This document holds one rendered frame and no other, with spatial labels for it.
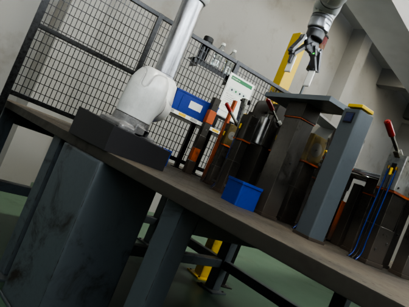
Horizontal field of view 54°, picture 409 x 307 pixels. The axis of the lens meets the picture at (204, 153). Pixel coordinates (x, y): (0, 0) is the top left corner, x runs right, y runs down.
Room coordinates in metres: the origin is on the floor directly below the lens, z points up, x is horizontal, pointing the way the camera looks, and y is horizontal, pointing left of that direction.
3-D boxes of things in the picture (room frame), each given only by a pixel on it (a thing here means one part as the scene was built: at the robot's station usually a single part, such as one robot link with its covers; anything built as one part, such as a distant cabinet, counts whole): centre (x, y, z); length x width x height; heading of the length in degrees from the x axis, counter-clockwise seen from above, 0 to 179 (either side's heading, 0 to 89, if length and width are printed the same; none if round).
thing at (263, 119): (1.88, -0.24, 0.95); 0.18 x 0.13 x 0.49; 30
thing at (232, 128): (2.21, -0.08, 0.87); 0.10 x 0.07 x 0.35; 120
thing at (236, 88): (2.83, -0.05, 1.30); 0.23 x 0.02 x 0.31; 120
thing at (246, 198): (1.49, -0.18, 0.75); 0.11 x 0.10 x 0.09; 30
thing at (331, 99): (1.53, -0.29, 1.16); 0.37 x 0.14 x 0.02; 30
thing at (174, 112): (2.57, 0.16, 1.02); 0.90 x 0.22 x 0.03; 120
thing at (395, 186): (1.29, -0.60, 0.88); 0.12 x 0.07 x 0.36; 120
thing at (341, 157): (1.30, -0.41, 0.92); 0.08 x 0.08 x 0.44; 30
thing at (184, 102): (2.55, 0.19, 1.10); 0.30 x 0.17 x 0.13; 112
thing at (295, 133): (1.53, -0.29, 0.92); 0.10 x 0.08 x 0.45; 30
